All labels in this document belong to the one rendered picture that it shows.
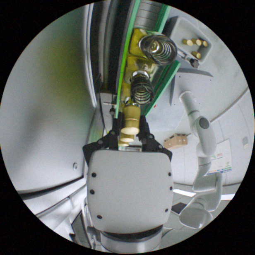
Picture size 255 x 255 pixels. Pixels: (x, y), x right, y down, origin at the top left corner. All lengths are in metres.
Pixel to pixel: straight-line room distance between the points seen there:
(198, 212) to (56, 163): 0.34
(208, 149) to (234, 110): 3.43
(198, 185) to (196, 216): 0.21
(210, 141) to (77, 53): 0.50
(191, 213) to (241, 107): 3.66
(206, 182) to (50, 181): 0.51
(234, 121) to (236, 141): 0.68
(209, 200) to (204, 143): 0.25
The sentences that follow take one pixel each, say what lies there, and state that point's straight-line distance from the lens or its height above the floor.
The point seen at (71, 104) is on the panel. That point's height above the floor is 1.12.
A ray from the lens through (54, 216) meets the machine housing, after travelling 0.20.
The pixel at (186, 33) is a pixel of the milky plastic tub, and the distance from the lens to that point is 0.52.
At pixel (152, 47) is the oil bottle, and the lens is 0.15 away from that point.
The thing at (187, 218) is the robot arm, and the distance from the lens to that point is 0.32.
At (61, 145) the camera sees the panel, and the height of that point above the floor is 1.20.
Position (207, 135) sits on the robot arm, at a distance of 0.40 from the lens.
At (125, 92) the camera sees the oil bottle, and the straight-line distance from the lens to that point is 0.16.
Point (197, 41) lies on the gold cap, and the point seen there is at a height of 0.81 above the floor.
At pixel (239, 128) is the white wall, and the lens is 3.66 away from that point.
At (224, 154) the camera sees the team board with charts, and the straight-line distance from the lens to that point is 3.70.
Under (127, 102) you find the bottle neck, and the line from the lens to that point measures 0.15.
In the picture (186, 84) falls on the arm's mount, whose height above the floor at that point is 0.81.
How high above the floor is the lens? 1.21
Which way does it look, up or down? 26 degrees down
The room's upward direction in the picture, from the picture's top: 176 degrees counter-clockwise
